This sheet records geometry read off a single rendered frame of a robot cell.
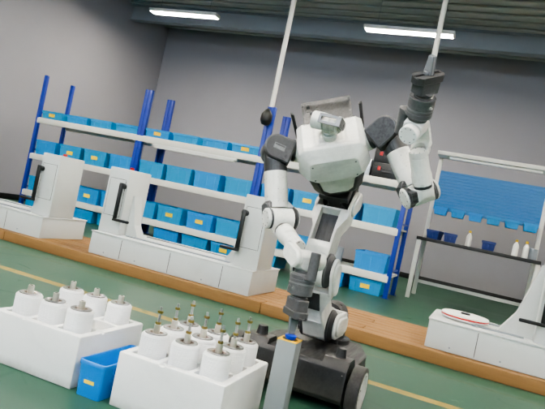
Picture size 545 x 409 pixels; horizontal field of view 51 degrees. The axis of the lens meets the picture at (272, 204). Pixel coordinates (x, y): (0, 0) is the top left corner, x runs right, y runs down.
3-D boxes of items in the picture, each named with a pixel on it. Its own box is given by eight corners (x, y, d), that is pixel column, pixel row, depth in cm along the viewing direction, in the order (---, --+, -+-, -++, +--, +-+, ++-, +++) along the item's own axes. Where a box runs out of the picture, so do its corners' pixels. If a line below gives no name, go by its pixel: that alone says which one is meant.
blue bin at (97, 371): (124, 374, 217) (130, 343, 217) (148, 383, 213) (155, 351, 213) (71, 393, 189) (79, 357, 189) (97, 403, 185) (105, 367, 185)
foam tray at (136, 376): (168, 378, 223) (178, 333, 223) (258, 410, 210) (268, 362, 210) (108, 404, 186) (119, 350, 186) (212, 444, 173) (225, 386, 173)
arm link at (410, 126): (425, 118, 183) (417, 148, 189) (437, 107, 190) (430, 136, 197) (393, 107, 187) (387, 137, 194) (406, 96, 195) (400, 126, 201)
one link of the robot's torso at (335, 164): (295, 156, 254) (281, 97, 225) (371, 143, 249) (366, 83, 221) (300, 209, 236) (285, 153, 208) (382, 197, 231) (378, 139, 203)
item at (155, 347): (152, 393, 185) (163, 338, 185) (126, 385, 187) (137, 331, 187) (164, 385, 194) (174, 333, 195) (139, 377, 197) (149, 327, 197)
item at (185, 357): (190, 393, 192) (202, 342, 192) (188, 404, 182) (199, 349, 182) (163, 388, 191) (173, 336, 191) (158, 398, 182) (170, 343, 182)
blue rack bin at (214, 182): (208, 189, 773) (212, 174, 773) (233, 195, 759) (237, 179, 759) (191, 186, 726) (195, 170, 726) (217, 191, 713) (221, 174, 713)
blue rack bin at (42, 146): (57, 158, 871) (61, 144, 871) (77, 162, 856) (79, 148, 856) (33, 152, 824) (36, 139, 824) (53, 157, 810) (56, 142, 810)
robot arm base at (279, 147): (259, 169, 229) (259, 141, 230) (290, 171, 231) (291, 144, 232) (263, 161, 214) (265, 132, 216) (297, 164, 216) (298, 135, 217)
